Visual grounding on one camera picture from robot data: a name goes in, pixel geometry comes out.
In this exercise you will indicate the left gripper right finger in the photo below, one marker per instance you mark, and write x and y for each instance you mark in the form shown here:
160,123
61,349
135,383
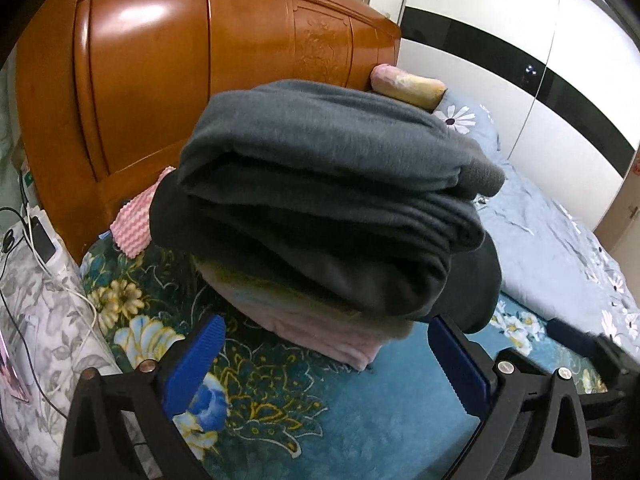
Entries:
530,423

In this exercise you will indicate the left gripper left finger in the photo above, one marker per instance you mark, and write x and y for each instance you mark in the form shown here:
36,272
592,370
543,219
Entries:
96,442

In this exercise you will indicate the grey knit sweater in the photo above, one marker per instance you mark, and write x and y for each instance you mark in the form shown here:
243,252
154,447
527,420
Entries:
338,192

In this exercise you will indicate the grey floral bedside cloth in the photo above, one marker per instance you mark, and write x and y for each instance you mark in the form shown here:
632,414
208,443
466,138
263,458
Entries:
57,327

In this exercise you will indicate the black folded garment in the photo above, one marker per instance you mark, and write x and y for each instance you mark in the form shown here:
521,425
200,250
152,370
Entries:
472,288

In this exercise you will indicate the light blue floral quilt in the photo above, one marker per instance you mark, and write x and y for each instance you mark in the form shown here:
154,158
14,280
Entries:
551,263

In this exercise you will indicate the teal floral bed sheet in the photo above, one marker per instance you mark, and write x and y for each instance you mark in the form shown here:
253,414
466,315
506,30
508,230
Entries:
268,409

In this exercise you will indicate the pink folded garment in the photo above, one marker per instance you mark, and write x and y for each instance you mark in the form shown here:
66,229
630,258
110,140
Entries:
348,336

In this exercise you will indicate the white power bank with phone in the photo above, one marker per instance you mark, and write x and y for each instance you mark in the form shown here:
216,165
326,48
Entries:
49,246

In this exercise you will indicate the pink white striped towel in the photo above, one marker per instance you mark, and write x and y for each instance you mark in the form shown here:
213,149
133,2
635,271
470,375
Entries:
131,229

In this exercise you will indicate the upper rolled yellow pillow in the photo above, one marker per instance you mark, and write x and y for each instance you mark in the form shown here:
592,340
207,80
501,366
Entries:
391,81

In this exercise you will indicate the white black wardrobe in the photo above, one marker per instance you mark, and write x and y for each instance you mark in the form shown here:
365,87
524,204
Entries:
560,78

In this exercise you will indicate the orange wooden headboard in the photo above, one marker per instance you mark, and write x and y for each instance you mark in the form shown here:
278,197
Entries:
108,91

